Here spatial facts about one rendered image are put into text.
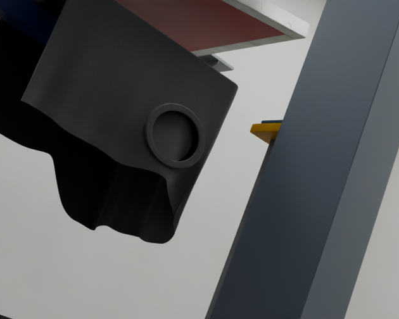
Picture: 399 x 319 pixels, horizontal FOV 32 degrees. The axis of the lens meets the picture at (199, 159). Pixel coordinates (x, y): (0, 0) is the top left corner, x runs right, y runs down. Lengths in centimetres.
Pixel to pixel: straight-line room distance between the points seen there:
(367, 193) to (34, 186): 267
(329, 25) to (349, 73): 14
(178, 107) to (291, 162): 35
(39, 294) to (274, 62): 217
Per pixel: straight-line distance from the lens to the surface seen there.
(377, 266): 541
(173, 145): 161
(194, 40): 201
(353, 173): 135
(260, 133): 193
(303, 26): 179
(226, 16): 177
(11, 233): 383
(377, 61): 142
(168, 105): 159
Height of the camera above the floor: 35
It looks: 14 degrees up
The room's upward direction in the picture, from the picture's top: 21 degrees clockwise
